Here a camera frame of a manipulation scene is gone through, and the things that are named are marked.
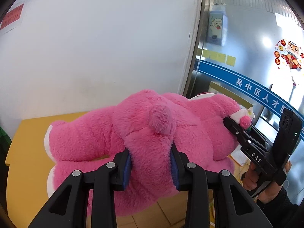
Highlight pink plush bear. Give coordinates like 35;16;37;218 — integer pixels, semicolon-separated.
44;89;254;216

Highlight person's right hand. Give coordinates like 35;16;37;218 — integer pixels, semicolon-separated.
242;162;293;208

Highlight blue window banner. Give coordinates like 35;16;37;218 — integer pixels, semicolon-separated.
188;59;303;141

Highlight yellow sticky notes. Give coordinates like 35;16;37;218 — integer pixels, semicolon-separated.
202;49;236;67

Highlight red festive window sticker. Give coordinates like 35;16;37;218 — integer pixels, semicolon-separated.
274;39;303;70

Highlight sheep cartoon poster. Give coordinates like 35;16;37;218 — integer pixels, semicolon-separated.
207;11;228;46

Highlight red notice sign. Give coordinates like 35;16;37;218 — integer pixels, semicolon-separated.
1;4;24;30

